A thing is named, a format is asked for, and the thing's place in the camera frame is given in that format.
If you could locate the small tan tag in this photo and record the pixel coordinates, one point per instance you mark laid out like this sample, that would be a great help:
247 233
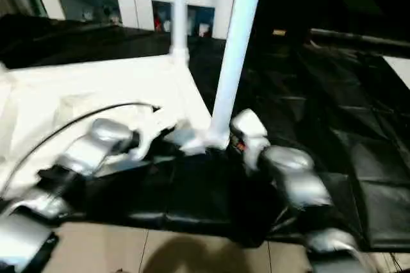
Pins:
278 32

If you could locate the black work mat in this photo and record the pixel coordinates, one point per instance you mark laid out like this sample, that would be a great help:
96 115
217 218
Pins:
333 125

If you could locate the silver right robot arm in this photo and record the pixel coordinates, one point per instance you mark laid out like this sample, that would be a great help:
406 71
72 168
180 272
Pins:
301 183

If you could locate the white plastic table top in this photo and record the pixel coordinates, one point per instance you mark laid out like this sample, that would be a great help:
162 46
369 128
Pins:
77 93

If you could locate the white plastic table leg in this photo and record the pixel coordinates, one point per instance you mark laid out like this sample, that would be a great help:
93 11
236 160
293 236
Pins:
180 10
237 42

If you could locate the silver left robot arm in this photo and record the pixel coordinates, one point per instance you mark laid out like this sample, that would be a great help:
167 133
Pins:
64 170

